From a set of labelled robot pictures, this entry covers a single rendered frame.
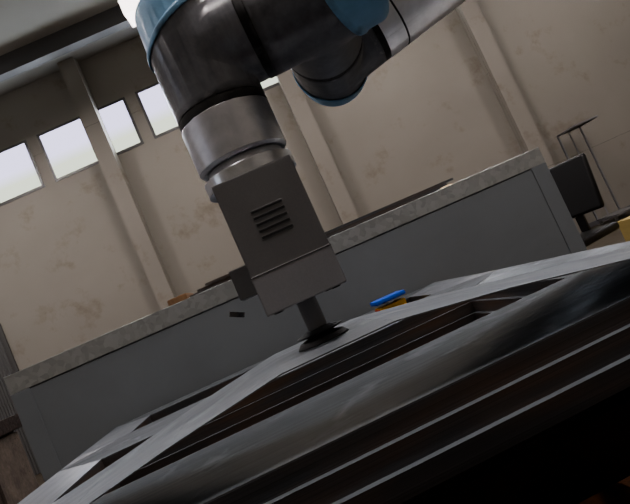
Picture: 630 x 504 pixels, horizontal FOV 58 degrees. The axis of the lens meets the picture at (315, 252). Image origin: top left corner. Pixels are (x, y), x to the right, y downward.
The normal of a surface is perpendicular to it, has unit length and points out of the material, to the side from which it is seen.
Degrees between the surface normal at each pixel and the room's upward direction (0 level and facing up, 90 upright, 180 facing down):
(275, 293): 90
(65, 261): 90
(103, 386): 90
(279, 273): 90
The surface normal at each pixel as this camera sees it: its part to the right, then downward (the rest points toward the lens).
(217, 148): -0.39, 0.11
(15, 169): -0.01, -0.07
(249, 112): 0.48, -0.28
